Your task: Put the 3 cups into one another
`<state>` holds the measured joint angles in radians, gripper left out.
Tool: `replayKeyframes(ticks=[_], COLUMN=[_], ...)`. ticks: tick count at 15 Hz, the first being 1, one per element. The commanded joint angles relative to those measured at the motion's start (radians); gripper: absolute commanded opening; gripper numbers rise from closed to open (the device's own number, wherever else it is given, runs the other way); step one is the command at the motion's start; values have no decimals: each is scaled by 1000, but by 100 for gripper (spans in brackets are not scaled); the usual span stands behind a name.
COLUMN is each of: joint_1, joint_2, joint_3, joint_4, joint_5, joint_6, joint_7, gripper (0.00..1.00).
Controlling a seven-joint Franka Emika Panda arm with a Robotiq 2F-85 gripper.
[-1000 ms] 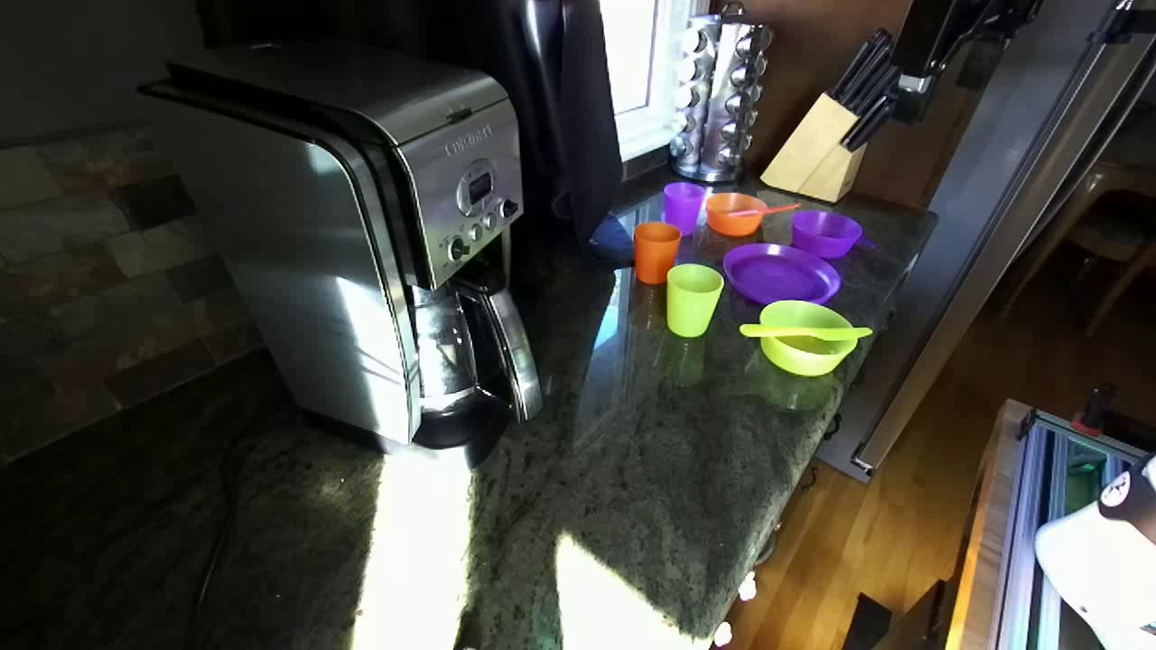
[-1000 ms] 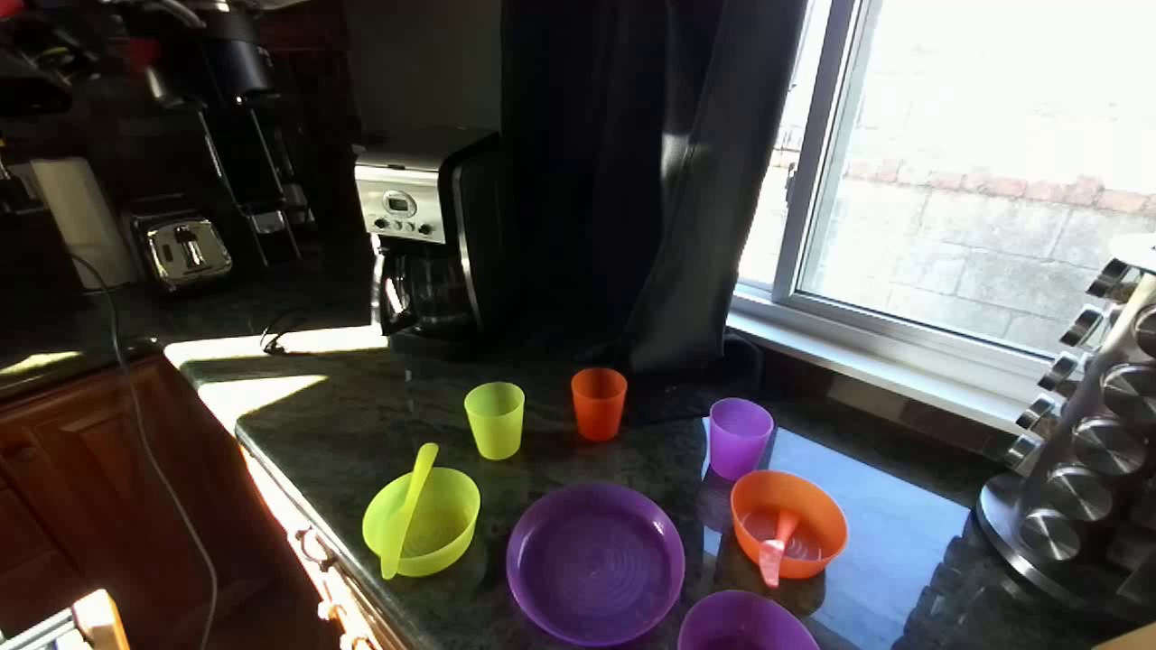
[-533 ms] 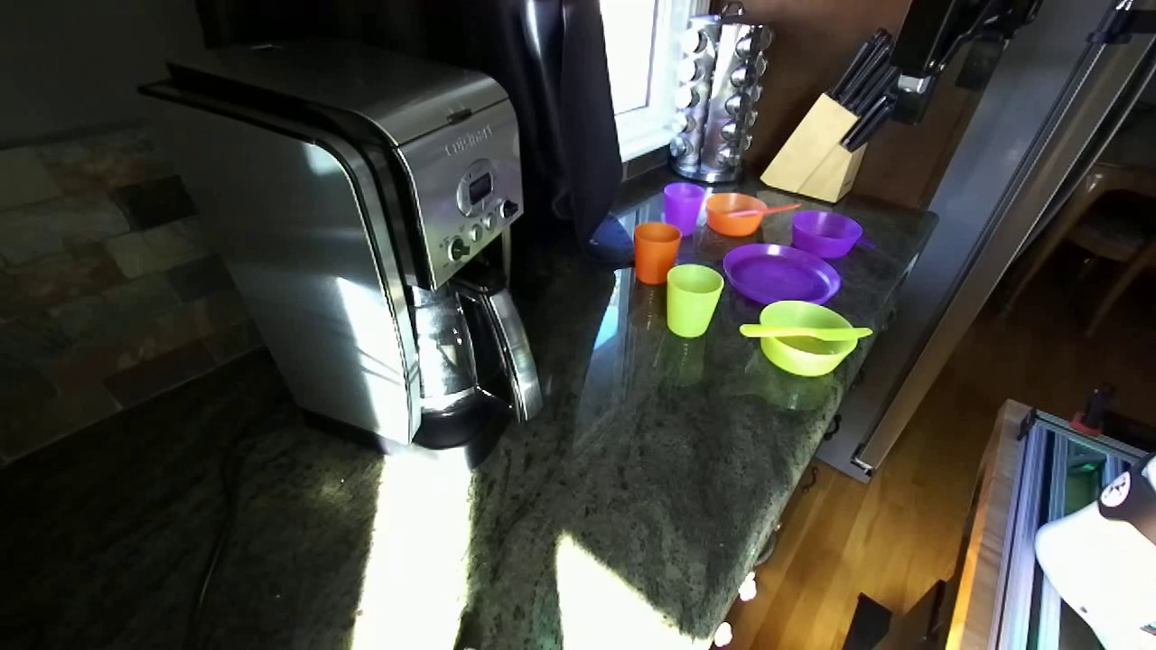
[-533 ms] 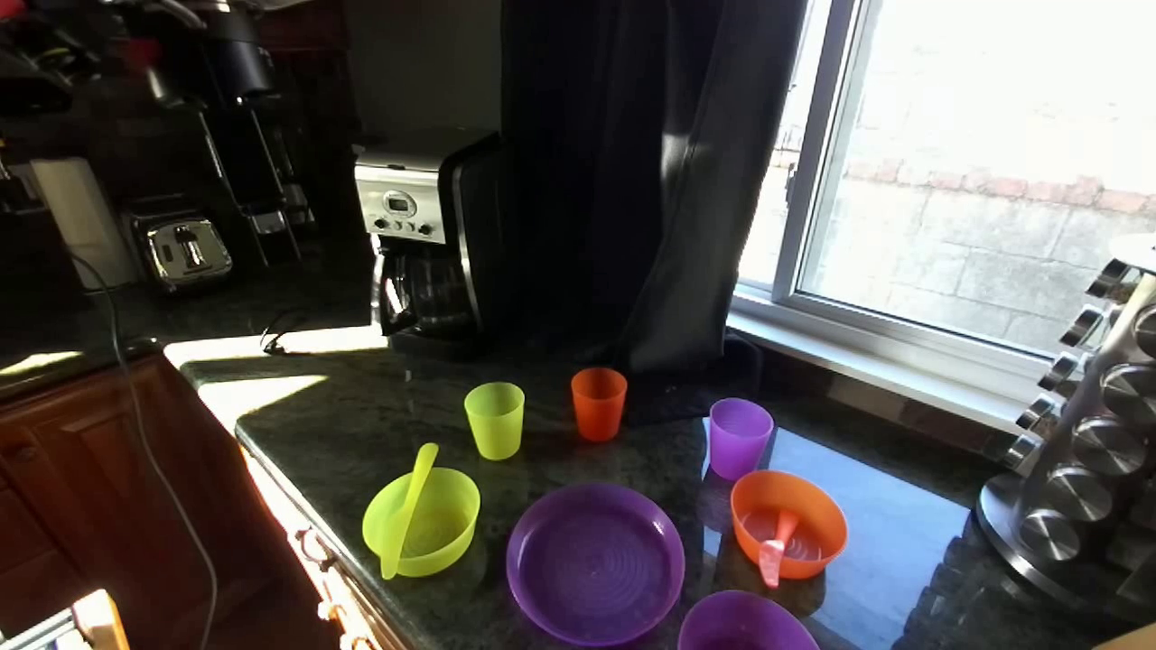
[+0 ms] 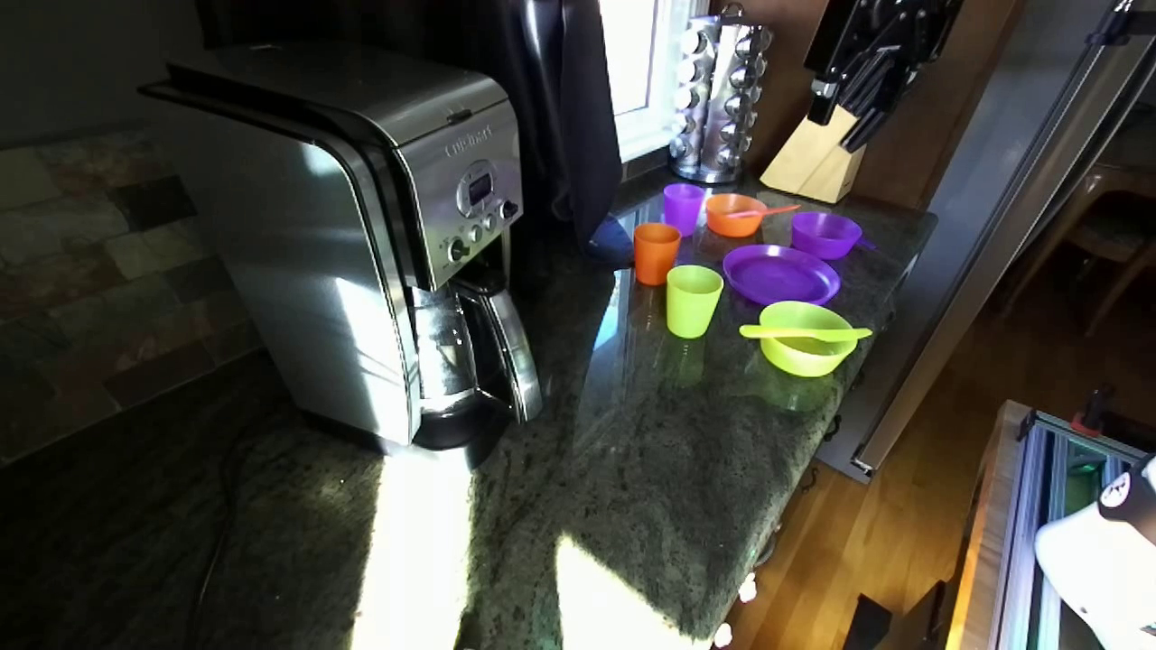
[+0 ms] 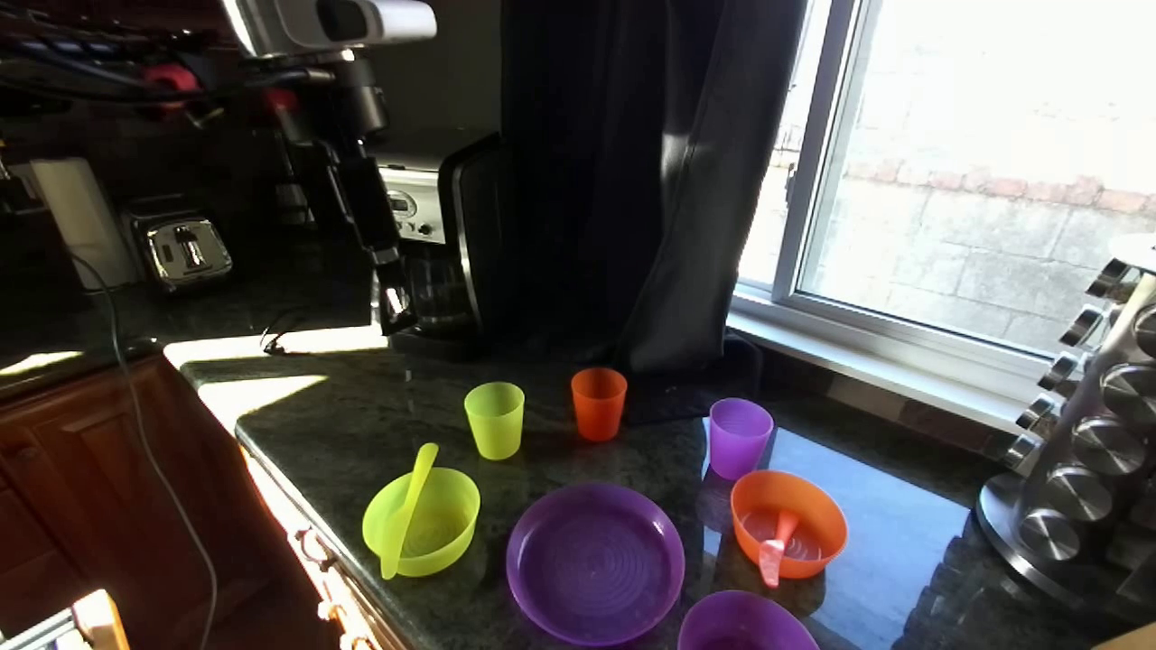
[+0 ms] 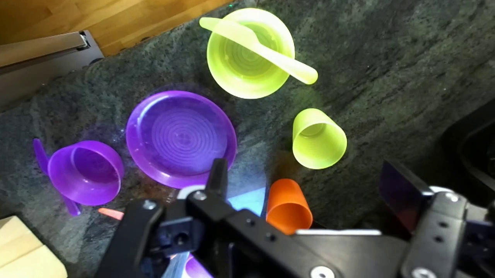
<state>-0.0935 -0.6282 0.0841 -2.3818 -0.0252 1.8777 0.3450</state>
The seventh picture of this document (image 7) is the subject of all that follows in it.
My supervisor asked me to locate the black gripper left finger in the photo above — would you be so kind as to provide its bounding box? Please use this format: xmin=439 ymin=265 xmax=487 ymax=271
xmin=203 ymin=158 xmax=230 ymax=201

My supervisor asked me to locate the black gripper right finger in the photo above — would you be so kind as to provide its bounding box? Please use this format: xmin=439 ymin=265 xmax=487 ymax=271
xmin=378 ymin=160 xmax=436 ymax=235

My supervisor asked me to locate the orange plastic cup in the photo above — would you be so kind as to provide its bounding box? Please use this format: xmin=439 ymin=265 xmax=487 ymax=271
xmin=264 ymin=178 xmax=313 ymax=237

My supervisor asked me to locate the green plastic cup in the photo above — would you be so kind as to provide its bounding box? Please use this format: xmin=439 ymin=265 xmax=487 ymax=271
xmin=290 ymin=107 xmax=347 ymax=172

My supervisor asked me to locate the purple plastic plate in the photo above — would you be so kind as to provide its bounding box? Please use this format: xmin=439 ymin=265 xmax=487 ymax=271
xmin=123 ymin=90 xmax=238 ymax=191

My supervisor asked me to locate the purple plastic cup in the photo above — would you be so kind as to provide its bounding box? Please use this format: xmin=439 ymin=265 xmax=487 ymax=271
xmin=182 ymin=254 xmax=213 ymax=278

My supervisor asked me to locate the orange plastic spoon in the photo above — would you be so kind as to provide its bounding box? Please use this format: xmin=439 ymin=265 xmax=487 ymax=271
xmin=97 ymin=208 xmax=125 ymax=223

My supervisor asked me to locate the green plastic bowl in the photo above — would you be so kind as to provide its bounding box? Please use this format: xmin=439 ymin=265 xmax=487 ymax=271
xmin=205 ymin=7 xmax=296 ymax=101

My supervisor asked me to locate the purple plastic bowl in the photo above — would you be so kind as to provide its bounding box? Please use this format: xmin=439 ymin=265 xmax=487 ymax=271
xmin=46 ymin=140 xmax=125 ymax=208

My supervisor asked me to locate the green plastic spoon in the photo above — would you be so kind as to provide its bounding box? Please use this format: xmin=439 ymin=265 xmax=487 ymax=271
xmin=197 ymin=16 xmax=319 ymax=87

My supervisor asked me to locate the purple plastic spoon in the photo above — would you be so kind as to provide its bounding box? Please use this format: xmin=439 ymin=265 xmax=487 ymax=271
xmin=30 ymin=138 xmax=83 ymax=218

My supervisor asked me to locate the stainless appliance with handle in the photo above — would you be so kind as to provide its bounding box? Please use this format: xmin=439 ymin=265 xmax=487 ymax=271
xmin=0 ymin=30 xmax=104 ymax=107

